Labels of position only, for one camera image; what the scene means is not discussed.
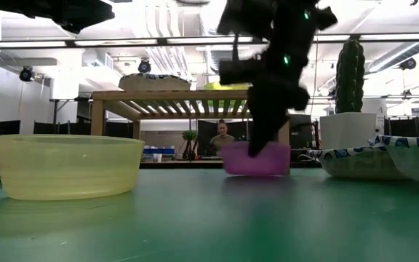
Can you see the blue storage boxes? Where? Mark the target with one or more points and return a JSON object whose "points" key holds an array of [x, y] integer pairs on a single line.
{"points": [[159, 150]]}

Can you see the translucent yellow plastic bowl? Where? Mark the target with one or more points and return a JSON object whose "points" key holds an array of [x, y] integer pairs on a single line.
{"points": [[67, 167]]}

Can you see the white square plant pot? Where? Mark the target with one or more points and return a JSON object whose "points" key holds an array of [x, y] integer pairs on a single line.
{"points": [[347, 127]]}

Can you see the black ceiling camera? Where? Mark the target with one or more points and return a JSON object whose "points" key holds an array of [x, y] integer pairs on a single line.
{"points": [[26, 74], [408, 63], [144, 66]]}

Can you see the black partition panel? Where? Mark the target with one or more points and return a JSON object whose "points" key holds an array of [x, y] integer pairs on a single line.
{"points": [[413, 128], [62, 128], [7, 127]]}

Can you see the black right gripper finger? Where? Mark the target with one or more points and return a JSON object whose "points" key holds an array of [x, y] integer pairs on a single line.
{"points": [[266, 131]]}

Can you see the small purple plastic bowl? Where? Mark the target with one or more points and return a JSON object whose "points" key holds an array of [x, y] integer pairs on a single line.
{"points": [[238, 162]]}

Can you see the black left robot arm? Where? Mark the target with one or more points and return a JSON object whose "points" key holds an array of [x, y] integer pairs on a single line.
{"points": [[13, 7]]}

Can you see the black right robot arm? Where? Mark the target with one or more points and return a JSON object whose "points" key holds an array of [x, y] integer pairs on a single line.
{"points": [[267, 16]]}

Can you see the tall green cactus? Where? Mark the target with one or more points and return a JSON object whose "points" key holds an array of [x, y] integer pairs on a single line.
{"points": [[349, 76]]}

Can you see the black tripod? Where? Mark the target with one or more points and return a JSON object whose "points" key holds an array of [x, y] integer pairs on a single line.
{"points": [[190, 150]]}

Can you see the wooden slatted shelf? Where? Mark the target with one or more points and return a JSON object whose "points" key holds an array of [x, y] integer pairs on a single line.
{"points": [[158, 95]]}

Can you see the small green potted plant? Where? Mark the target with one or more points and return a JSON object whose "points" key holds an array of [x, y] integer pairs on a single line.
{"points": [[190, 135]]}

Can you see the person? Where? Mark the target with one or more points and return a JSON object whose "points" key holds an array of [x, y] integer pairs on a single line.
{"points": [[222, 140]]}

